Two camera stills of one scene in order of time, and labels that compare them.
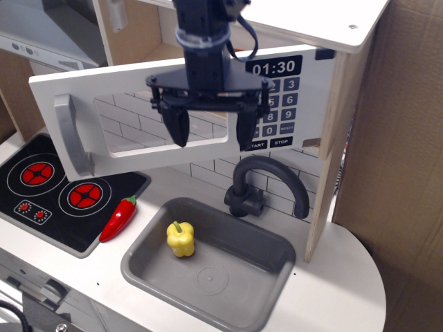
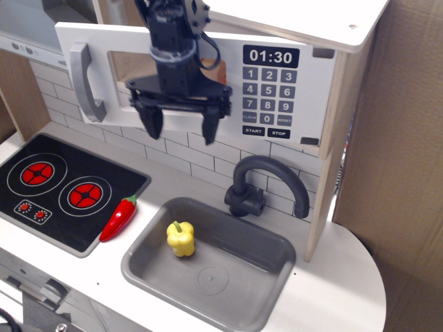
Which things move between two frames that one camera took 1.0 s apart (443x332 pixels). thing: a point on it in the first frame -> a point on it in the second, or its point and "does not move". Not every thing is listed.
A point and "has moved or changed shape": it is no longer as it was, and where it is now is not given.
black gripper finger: (177, 120) -> (152, 118)
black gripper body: (210, 81) -> (179, 84)
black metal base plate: (42, 317) does not move
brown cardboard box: (391, 191) does not move
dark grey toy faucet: (241, 200) does not move
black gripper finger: (246, 123) -> (210, 120)
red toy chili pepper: (121, 218) does not move
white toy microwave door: (104, 127) has moved or changed shape
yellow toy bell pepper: (181, 238) does not move
